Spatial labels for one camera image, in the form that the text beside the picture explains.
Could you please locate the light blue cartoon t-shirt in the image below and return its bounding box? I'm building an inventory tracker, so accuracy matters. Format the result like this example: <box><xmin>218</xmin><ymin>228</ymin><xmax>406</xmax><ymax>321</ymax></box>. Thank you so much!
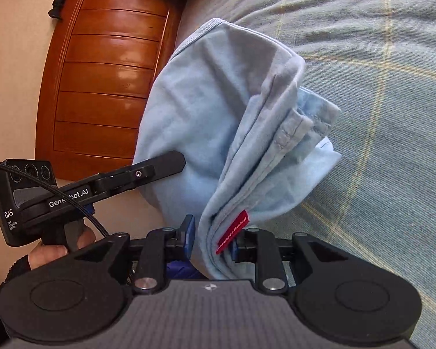
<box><xmin>134</xmin><ymin>18</ymin><xmax>341</xmax><ymax>279</ymax></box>

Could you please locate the left hand holding handle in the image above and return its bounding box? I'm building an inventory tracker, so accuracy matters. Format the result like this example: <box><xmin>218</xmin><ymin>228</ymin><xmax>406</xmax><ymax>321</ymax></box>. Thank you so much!
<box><xmin>28</xmin><ymin>225</ymin><xmax>96</xmax><ymax>270</ymax></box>

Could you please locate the wooden headboard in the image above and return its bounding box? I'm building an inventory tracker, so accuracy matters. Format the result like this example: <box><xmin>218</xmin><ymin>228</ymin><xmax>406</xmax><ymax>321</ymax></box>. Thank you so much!
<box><xmin>35</xmin><ymin>0</ymin><xmax>186</xmax><ymax>180</ymax></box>

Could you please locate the black cable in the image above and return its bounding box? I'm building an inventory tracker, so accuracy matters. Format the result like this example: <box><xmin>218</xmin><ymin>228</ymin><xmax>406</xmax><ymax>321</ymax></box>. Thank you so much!
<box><xmin>0</xmin><ymin>157</ymin><xmax>112</xmax><ymax>239</ymax></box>

